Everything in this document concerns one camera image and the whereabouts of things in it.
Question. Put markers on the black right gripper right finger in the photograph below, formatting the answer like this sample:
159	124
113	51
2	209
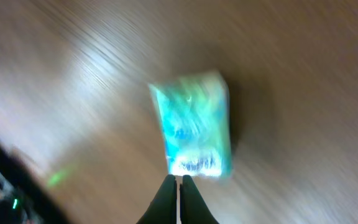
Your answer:
193	209

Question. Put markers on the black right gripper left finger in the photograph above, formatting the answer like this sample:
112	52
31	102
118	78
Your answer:
163	207

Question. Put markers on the teal tissue pack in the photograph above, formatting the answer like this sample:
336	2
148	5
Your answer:
193	114

